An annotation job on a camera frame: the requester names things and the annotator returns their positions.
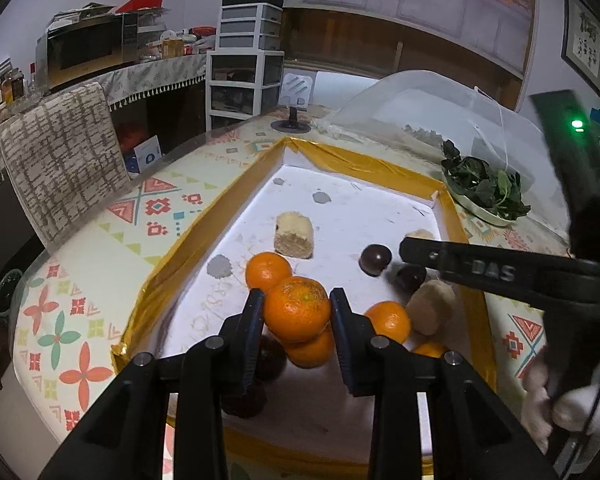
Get red box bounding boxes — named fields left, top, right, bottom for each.
left=115, top=0, right=173, bottom=14

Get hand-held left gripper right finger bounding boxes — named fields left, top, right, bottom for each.
left=329, top=287, right=541, bottom=480

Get white mesh food cover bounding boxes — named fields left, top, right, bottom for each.
left=314, top=69, right=572, bottom=241

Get grey plastic drawer unit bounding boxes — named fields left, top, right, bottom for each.
left=216, top=0, right=285, bottom=52

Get framed calligraphy picture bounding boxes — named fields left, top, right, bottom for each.
left=559, top=0, right=600, bottom=101

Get person's right hand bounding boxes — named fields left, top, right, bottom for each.
left=521, top=347, right=600, bottom=457

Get row of bottles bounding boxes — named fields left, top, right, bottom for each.
left=0, top=57, right=47, bottom=133

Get dark purple round fruit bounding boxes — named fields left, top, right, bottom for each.
left=394, top=262, right=428, bottom=295
left=255, top=335, right=287, bottom=382
left=358, top=243, right=393, bottom=277
left=222, top=382, right=268, bottom=420

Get white plastic drawer unit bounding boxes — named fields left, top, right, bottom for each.
left=205, top=49, right=286, bottom=132

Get tasselled counter cloth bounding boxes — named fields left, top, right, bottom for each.
left=0, top=51, right=209, bottom=192

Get patterned chair back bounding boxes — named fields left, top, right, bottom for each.
left=0, top=81, right=132, bottom=250

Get large orange mandarin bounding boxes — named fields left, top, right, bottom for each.
left=263, top=276, right=332, bottom=344

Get black cable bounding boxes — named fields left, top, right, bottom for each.
left=580, top=360, right=600, bottom=441

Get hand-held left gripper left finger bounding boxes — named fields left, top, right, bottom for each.
left=37, top=288, right=267, bottom=480

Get beige cake roll piece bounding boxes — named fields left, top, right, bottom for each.
left=273, top=212, right=315, bottom=261

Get phone stand with striped card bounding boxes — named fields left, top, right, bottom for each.
left=270, top=71, right=317, bottom=134

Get microwave oven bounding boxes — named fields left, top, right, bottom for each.
left=34, top=11, right=139, bottom=92

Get white foam tray yellow tape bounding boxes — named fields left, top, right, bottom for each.
left=111, top=135, right=498, bottom=476

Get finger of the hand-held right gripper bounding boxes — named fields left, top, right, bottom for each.
left=398, top=236, right=573, bottom=306

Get pale oval plate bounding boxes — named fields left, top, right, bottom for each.
left=442, top=170, right=531, bottom=229

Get leafy green vegetables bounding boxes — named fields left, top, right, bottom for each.
left=439, top=139, right=532, bottom=221

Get blue and white box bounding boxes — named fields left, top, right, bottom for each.
left=124, top=134, right=163, bottom=176

